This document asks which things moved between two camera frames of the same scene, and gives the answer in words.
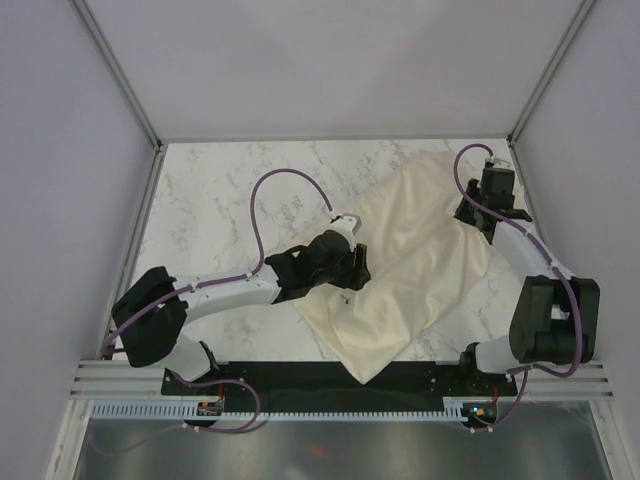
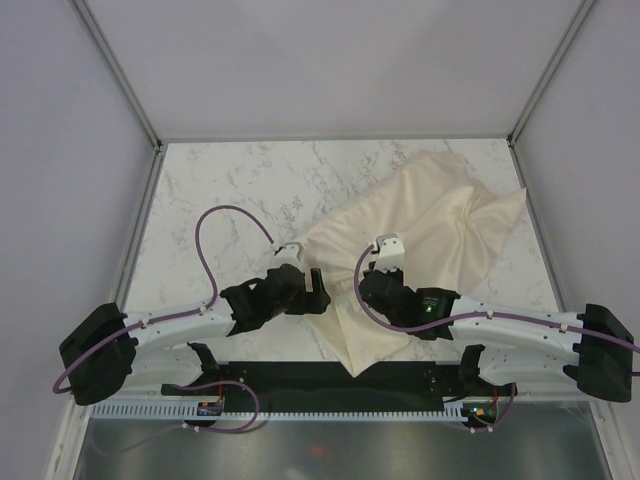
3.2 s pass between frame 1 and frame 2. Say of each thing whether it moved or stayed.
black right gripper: moved
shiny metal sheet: stayed
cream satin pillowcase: stayed
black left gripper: moved
